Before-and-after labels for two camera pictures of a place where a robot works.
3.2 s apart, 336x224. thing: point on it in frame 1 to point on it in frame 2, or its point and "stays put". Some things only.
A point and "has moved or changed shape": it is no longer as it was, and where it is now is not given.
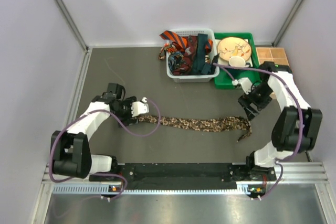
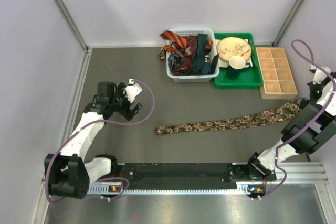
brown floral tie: (208, 124) has moved or changed shape
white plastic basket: (196, 78) stays put
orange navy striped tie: (182, 41) stays put
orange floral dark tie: (167, 47) stays put
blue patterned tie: (175, 61) stays put
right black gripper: (246, 99) to (312, 87)
